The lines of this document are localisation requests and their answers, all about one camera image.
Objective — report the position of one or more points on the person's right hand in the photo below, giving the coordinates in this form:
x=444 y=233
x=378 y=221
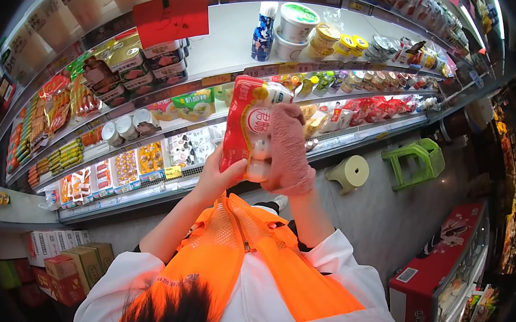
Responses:
x=288 y=159

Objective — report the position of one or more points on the person's left hand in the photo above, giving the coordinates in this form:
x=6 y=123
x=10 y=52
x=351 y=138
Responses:
x=213 y=178

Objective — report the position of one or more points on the person's left thumb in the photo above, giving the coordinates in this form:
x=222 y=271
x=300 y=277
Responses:
x=235 y=168

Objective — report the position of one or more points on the person's right fingers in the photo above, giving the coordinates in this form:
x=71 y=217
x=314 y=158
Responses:
x=289 y=122

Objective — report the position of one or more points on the red pack of small bottles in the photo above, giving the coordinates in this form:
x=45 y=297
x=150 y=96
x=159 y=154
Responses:
x=248 y=118

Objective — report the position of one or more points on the pale green round stool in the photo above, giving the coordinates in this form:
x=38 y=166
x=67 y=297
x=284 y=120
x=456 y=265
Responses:
x=351 y=171

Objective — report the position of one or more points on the full shop shelf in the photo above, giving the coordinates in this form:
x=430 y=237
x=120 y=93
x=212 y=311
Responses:
x=222 y=43
x=511 y=183

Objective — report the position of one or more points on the green plastic step stool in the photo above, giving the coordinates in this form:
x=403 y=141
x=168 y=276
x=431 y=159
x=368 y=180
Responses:
x=416 y=163

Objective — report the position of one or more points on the person's body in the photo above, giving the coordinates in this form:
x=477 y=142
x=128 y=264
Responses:
x=273 y=300

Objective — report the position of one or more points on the stack of cartons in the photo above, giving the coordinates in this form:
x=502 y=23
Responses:
x=69 y=264

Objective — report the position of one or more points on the red chest freezer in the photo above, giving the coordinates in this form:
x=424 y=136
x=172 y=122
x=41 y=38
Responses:
x=432 y=268

